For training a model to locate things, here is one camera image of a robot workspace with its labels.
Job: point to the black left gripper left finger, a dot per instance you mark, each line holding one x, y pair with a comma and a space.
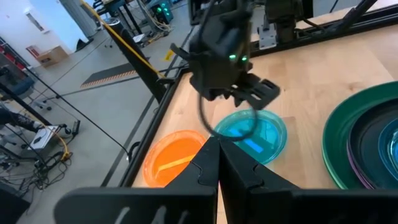
192, 193

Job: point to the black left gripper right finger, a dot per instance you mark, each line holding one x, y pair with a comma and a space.
248, 193

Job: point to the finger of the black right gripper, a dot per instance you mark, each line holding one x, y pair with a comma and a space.
262, 93
237, 99

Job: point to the large dark green plate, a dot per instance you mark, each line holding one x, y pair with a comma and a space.
339, 124

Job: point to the black plastic plate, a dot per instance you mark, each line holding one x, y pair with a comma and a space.
367, 140

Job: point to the blue bowl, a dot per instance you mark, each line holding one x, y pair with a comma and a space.
383, 149

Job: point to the small teal transparent plate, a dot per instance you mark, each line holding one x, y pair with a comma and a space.
270, 137
393, 149

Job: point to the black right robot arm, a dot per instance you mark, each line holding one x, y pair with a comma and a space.
286, 18

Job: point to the orange transparent plastic plate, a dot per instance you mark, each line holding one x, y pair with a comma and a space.
168, 152

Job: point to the computer with green lights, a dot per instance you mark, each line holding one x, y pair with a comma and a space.
163, 12

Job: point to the thick black pole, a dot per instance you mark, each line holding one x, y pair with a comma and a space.
136, 59

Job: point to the black hazard-striped floor mat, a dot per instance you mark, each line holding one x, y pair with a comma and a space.
109, 73

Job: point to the black power strip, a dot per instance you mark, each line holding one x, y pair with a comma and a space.
76, 127

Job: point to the white flat device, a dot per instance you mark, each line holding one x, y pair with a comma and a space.
46, 137

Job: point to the cardboard box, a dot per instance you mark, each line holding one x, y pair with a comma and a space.
53, 56

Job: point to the person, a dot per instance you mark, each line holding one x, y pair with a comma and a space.
18, 119

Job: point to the blue chair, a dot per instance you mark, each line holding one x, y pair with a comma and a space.
21, 85

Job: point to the black aluminium table frame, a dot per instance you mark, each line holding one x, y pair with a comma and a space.
155, 124

